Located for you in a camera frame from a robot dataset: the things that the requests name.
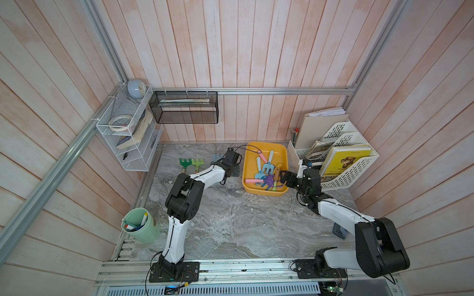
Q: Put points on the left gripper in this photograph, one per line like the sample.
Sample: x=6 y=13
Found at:
x=236 y=170

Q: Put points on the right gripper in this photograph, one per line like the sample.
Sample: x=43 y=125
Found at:
x=293 y=176

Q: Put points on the light green wooden handled rake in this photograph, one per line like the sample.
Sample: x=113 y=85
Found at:
x=197 y=163

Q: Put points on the yellow storage box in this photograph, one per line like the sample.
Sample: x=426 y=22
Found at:
x=250 y=166

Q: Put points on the light blue hand rake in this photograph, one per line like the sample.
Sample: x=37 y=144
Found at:
x=268 y=167

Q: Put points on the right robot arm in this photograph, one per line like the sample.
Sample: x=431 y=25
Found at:
x=378 y=249

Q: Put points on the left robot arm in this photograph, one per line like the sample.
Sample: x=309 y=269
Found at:
x=183 y=202

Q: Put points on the yellow picture book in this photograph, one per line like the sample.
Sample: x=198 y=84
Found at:
x=340 y=158

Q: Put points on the white desktop file organizer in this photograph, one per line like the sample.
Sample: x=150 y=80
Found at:
x=340 y=134

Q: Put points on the bundle of pencils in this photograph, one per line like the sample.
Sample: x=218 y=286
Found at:
x=294 y=135

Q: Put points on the beige folder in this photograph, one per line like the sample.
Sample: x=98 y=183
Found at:
x=314 y=128

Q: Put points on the papers in mesh basket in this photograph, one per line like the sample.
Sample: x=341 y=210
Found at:
x=183 y=102

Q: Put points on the old book on shelf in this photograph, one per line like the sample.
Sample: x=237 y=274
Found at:
x=138 y=134

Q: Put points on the green cup with pens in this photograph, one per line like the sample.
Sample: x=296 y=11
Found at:
x=141 y=225

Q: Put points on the roll of white tape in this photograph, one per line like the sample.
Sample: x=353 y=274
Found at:
x=120 y=123

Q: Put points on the pink handled garden tool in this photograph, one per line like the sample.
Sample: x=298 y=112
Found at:
x=262 y=156

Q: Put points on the yellow handled purple tool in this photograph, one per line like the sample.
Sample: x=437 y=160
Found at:
x=271 y=180

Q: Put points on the black mesh wall basket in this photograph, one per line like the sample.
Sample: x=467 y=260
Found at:
x=185 y=114

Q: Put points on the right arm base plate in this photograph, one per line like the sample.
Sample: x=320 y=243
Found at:
x=316 y=269

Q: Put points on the aluminium front rail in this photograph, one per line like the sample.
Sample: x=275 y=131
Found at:
x=213 y=271

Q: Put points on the white wire wall shelf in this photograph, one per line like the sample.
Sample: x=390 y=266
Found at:
x=135 y=158

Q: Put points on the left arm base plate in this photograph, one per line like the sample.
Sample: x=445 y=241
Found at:
x=170 y=272

